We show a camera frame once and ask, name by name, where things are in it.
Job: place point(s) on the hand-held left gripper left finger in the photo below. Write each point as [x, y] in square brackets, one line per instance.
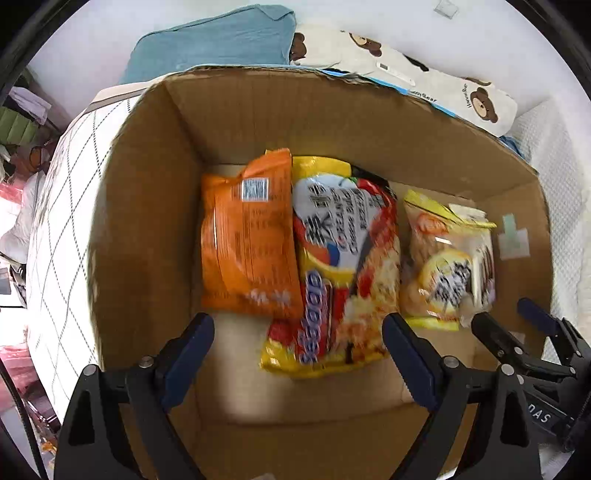
[189, 360]

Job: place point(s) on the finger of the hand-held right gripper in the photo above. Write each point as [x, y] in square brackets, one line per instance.
[535, 314]
[496, 334]

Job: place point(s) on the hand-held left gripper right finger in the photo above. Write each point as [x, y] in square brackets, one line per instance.
[411, 364]

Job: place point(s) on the yellow shrimp cracker packet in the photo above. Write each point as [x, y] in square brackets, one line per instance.
[434, 267]

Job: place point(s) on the yellow instant noodle packet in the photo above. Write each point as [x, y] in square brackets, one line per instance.
[341, 277]

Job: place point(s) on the cardboard box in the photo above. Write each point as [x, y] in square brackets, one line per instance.
[152, 184]

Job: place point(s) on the beige biscuit stick packet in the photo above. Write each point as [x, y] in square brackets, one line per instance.
[485, 263]

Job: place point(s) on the orange snack packet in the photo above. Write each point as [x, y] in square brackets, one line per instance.
[249, 249]

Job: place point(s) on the blue bed sheet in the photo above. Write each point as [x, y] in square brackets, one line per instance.
[515, 146]

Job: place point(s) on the white knitted blanket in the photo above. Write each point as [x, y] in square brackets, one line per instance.
[554, 138]

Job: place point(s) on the white diamond pattern tablecloth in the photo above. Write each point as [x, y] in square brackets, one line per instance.
[60, 230]

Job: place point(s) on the white cloth bundle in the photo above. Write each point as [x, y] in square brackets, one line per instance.
[21, 221]

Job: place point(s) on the bear print pillow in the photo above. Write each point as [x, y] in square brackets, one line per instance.
[429, 78]

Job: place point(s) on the white thermometer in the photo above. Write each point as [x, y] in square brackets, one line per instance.
[396, 74]

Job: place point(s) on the olive puffer jacket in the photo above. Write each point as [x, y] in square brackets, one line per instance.
[16, 125]

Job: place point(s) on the teal pillow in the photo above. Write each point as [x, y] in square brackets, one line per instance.
[217, 41]

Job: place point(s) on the white wall socket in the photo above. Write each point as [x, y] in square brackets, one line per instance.
[446, 8]

